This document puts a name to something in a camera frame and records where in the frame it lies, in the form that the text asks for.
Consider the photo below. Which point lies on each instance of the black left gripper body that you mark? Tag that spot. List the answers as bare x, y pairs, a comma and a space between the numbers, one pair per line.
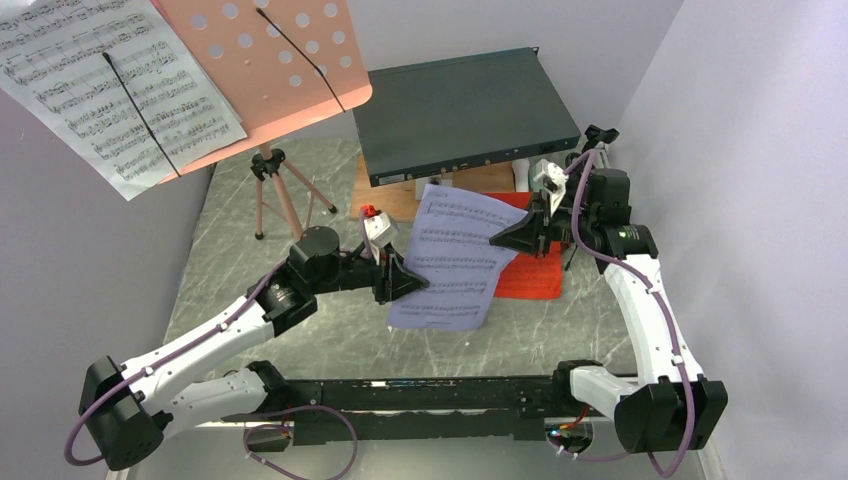
355, 270

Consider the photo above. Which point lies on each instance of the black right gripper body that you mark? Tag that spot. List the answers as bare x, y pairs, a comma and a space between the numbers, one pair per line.
561, 225

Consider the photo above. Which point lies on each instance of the red sheet music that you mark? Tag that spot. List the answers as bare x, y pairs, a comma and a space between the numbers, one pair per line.
528, 277

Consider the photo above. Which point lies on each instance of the lavender sheet music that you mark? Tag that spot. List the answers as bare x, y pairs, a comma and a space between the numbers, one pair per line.
450, 247

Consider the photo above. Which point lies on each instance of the white microphone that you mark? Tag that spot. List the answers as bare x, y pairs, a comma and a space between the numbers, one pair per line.
521, 169

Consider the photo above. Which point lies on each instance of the black round-base mic stand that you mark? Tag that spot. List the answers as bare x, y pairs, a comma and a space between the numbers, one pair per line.
599, 139

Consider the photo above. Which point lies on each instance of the pink music stand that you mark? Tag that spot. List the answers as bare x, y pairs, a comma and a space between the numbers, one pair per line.
282, 65

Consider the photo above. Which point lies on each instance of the white sheet music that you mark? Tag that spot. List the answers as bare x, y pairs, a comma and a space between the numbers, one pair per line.
114, 82

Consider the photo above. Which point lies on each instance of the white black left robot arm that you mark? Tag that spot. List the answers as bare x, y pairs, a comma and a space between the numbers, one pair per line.
130, 408

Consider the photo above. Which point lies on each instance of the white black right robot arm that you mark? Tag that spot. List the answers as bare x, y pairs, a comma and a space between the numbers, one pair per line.
671, 406

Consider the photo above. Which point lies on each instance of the wooden board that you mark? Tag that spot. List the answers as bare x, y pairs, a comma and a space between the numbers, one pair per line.
399, 199

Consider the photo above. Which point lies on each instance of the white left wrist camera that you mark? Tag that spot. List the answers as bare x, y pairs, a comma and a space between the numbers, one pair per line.
377, 230

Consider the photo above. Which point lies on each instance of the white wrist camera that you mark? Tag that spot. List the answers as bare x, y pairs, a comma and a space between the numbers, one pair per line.
377, 230
548, 176

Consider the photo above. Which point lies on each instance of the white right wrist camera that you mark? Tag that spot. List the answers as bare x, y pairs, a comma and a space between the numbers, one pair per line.
548, 176

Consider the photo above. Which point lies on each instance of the grey unit support bracket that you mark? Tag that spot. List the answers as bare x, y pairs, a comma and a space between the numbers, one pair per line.
422, 183

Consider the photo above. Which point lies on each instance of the dark rack-mount audio unit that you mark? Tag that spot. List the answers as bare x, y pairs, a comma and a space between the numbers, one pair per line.
454, 114

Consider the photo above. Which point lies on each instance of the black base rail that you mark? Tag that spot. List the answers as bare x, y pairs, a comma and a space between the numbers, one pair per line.
523, 408

